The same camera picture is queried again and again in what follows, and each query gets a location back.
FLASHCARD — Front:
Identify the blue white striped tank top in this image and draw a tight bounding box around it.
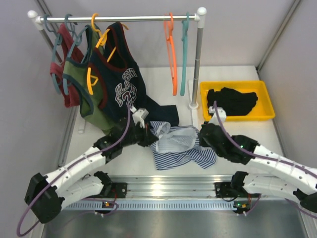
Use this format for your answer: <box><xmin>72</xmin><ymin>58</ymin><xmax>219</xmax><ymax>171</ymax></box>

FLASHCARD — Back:
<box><xmin>150</xmin><ymin>121</ymin><xmax>217</xmax><ymax>171</ymax></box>

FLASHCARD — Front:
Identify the orange plastic hanger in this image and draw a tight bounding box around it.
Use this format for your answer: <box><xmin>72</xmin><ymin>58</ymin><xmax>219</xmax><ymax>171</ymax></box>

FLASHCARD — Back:
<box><xmin>163</xmin><ymin>12</ymin><xmax>178</xmax><ymax>96</ymax></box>

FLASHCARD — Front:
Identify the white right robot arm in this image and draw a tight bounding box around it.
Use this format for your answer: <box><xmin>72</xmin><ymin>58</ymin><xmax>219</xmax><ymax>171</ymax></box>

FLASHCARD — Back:
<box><xmin>199</xmin><ymin>123</ymin><xmax>317</xmax><ymax>213</ymax></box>

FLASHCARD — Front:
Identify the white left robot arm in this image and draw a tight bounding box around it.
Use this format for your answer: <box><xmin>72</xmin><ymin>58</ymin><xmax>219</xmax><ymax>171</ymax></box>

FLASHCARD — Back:
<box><xmin>24</xmin><ymin>118</ymin><xmax>158</xmax><ymax>224</ymax></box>

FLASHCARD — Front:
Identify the navy basketball tank top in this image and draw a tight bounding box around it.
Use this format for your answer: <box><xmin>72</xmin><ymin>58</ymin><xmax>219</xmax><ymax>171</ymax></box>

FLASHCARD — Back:
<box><xmin>89</xmin><ymin>22</ymin><xmax>179</xmax><ymax>126</ymax></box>

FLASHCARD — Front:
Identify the yellow plastic hanger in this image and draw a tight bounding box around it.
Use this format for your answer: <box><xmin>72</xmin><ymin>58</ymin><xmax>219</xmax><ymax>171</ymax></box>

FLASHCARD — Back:
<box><xmin>86</xmin><ymin>12</ymin><xmax>129</xmax><ymax>95</ymax></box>

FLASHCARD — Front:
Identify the green tank top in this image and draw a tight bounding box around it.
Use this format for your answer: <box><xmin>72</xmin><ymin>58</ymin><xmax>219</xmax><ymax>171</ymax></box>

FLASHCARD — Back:
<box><xmin>62</xmin><ymin>25</ymin><xmax>114</xmax><ymax>134</ymax></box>

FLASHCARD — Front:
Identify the teal plastic hanger right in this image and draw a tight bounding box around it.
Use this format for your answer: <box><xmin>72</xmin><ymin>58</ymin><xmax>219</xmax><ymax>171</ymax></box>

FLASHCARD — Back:
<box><xmin>180</xmin><ymin>12</ymin><xmax>190</xmax><ymax>96</ymax></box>

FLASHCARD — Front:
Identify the maroon tank top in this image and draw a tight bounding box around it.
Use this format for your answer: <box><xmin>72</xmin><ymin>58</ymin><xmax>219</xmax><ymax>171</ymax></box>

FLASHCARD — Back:
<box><xmin>50</xmin><ymin>23</ymin><xmax>80</xmax><ymax>108</ymax></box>

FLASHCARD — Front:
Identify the teal hanger under green top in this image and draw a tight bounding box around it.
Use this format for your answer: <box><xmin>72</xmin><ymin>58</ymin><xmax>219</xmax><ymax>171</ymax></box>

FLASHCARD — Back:
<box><xmin>62</xmin><ymin>13</ymin><xmax>89</xmax><ymax>95</ymax></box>

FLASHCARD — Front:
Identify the teal hanger under maroon top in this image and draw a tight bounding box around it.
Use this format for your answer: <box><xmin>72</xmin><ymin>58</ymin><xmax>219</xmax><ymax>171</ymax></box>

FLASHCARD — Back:
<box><xmin>44</xmin><ymin>14</ymin><xmax>62</xmax><ymax>94</ymax></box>

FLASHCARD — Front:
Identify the black folded garment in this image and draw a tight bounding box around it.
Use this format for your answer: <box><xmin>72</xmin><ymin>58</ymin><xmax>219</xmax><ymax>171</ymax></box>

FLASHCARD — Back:
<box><xmin>207</xmin><ymin>87</ymin><xmax>258</xmax><ymax>116</ymax></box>

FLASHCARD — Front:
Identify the yellow plastic tray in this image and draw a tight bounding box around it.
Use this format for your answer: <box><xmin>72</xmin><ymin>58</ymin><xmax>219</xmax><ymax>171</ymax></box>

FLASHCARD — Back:
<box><xmin>200</xmin><ymin>80</ymin><xmax>275</xmax><ymax>121</ymax></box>

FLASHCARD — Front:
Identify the silver white clothes rack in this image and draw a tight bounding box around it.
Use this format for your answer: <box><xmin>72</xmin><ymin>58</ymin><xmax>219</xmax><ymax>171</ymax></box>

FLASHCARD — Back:
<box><xmin>27</xmin><ymin>6</ymin><xmax>207</xmax><ymax>136</ymax></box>

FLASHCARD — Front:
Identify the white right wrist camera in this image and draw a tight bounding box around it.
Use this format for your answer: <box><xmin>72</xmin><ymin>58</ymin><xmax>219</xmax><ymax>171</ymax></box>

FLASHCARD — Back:
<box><xmin>203</xmin><ymin>106</ymin><xmax>226</xmax><ymax>125</ymax></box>

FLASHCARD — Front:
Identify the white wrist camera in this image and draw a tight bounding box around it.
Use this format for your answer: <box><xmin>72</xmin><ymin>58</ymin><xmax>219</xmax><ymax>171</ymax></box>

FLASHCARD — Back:
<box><xmin>203</xmin><ymin>106</ymin><xmax>226</xmax><ymax>125</ymax></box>
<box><xmin>129</xmin><ymin>106</ymin><xmax>149</xmax><ymax>128</ymax></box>

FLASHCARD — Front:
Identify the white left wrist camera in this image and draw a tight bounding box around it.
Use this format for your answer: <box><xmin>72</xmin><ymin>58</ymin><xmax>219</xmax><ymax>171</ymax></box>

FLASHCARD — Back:
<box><xmin>129</xmin><ymin>106</ymin><xmax>149</xmax><ymax>128</ymax></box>

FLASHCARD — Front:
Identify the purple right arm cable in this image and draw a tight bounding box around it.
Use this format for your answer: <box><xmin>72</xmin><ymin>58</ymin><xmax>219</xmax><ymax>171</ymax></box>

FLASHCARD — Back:
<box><xmin>212</xmin><ymin>100</ymin><xmax>317</xmax><ymax>219</ymax></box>

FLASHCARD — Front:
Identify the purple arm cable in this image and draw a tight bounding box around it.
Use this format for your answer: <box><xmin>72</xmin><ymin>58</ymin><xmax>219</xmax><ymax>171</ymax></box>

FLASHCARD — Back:
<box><xmin>16</xmin><ymin>102</ymin><xmax>132</xmax><ymax>237</ymax></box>
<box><xmin>212</xmin><ymin>100</ymin><xmax>317</xmax><ymax>219</ymax></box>

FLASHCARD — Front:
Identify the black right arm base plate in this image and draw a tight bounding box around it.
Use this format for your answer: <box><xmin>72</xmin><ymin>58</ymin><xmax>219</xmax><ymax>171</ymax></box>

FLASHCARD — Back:
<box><xmin>214</xmin><ymin>181</ymin><xmax>248</xmax><ymax>199</ymax></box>

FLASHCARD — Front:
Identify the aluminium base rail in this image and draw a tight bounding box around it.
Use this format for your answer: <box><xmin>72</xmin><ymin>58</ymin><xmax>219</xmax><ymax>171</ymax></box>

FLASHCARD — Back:
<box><xmin>64</xmin><ymin>176</ymin><xmax>278</xmax><ymax>214</ymax></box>

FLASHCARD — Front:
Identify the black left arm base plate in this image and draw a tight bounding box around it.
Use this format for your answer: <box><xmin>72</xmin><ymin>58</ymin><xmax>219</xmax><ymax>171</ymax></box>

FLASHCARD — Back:
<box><xmin>98</xmin><ymin>182</ymin><xmax>127</xmax><ymax>198</ymax></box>

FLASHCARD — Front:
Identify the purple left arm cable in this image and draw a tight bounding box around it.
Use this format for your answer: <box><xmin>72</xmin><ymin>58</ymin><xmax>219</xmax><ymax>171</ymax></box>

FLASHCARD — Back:
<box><xmin>16</xmin><ymin>102</ymin><xmax>132</xmax><ymax>237</ymax></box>

